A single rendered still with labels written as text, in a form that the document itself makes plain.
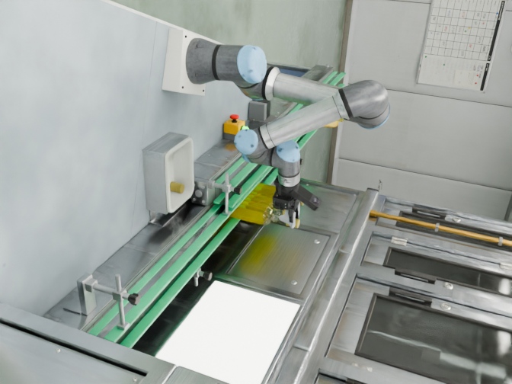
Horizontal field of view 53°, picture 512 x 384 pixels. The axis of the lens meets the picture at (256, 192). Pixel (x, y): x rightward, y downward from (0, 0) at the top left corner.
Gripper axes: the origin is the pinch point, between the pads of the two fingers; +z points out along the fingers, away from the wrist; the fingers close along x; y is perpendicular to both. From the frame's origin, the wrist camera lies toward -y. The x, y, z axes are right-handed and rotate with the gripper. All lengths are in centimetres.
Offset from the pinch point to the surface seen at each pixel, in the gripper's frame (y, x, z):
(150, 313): 24, 60, -12
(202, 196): 32.2, 9.4, -12.5
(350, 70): 101, -542, 243
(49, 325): 24, 88, -47
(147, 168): 42, 23, -34
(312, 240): -4.3, -6.8, 15.3
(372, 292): -32.4, 10.8, 14.9
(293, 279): -5.5, 19.0, 8.4
